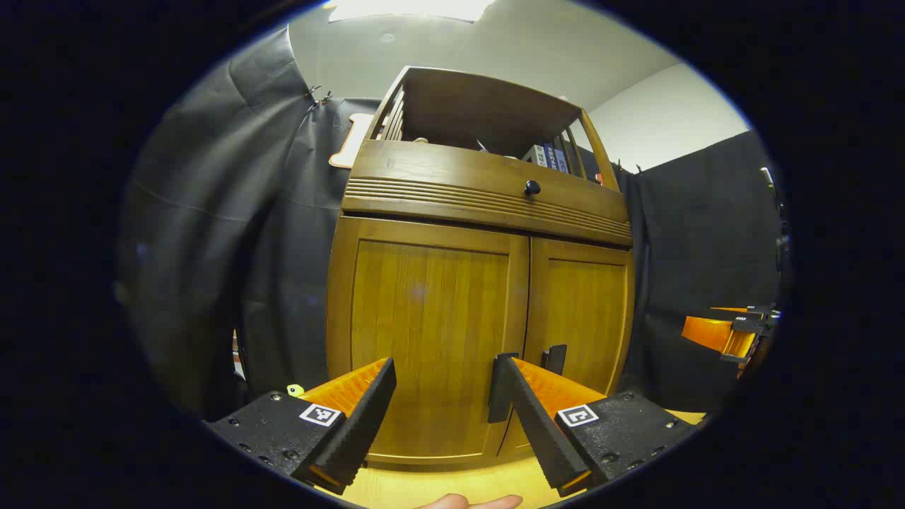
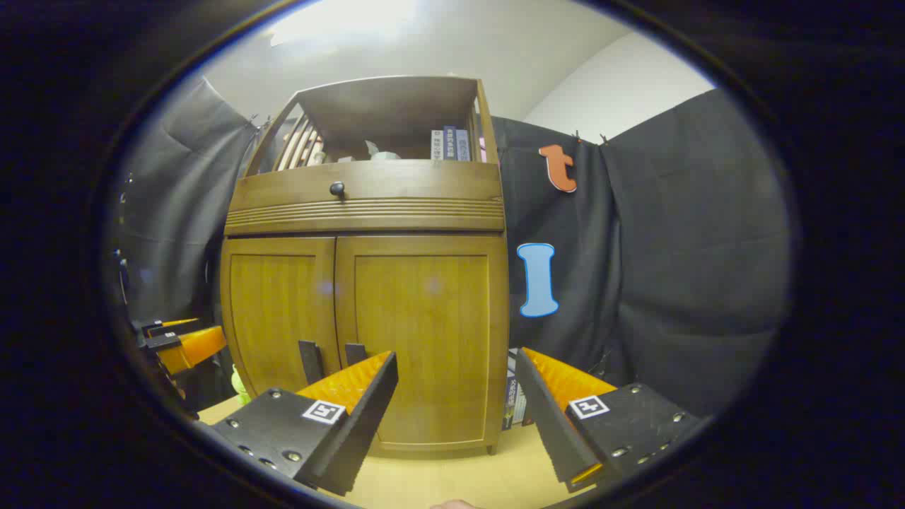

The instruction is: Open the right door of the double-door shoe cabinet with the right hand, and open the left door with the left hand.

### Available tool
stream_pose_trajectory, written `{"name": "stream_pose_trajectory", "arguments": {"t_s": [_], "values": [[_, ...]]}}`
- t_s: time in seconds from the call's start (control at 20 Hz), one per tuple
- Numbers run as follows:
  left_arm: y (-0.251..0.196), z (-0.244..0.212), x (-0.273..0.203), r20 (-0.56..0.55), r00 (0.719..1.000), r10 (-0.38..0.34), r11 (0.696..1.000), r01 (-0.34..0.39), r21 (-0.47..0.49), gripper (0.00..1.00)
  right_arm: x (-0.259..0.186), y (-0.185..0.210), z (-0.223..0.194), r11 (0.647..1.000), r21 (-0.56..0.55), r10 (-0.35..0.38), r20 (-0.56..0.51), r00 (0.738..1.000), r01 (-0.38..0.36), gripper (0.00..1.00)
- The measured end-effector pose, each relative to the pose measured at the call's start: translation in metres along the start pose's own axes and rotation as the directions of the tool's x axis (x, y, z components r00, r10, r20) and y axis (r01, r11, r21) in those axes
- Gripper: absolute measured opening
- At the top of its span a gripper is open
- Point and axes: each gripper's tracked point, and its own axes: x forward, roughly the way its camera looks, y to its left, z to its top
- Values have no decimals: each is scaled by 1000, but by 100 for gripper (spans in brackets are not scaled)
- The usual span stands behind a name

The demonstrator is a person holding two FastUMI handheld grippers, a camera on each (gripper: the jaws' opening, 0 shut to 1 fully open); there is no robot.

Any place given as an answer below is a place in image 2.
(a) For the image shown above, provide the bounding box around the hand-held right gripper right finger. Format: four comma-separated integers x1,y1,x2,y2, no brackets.
514,346,702,494

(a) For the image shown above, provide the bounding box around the black spine book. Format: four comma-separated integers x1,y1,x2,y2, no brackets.
503,349,519,431

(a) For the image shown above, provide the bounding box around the wooden double-door shoe cabinet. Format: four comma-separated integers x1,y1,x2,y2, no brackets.
219,76,510,457

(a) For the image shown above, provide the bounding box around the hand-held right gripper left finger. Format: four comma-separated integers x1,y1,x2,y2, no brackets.
211,350,399,497

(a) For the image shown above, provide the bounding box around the wooden cabinet drawer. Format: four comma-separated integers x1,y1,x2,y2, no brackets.
232,161,504,210

